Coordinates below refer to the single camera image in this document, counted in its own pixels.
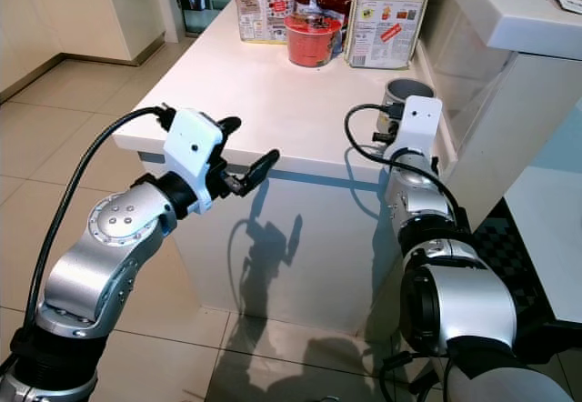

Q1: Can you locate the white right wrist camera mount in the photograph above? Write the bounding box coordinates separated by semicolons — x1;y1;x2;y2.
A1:
393;95;444;159

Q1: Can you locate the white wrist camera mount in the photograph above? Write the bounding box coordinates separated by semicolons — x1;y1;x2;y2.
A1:
163;107;226;216
393;95;444;159

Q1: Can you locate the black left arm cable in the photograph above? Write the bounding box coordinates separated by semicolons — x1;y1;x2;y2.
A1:
24;103;176;330

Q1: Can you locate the grey cup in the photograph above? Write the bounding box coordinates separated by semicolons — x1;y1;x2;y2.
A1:
383;77;437;114

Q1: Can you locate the black floor mat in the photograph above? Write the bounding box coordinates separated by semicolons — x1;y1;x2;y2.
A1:
471;198;557;332

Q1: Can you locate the white table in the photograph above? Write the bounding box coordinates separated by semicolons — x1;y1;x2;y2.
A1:
114;2;510;337

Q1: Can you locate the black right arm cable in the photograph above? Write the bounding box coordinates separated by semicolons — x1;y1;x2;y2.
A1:
344;103;467;232

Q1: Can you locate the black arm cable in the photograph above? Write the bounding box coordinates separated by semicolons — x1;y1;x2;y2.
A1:
24;103;176;330
344;103;467;232

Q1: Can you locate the red plastic bowl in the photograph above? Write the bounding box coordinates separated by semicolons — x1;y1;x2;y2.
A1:
284;12;345;68

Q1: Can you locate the white cracker bag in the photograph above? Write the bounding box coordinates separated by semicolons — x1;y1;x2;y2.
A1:
345;0;437;69

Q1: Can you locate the white raised counter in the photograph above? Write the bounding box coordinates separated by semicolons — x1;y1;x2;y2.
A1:
430;0;582;61

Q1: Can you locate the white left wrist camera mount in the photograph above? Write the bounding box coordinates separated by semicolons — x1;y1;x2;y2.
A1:
163;107;226;216

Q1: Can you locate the colourful printed food pack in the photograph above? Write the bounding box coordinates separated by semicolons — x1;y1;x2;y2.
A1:
234;0;297;45

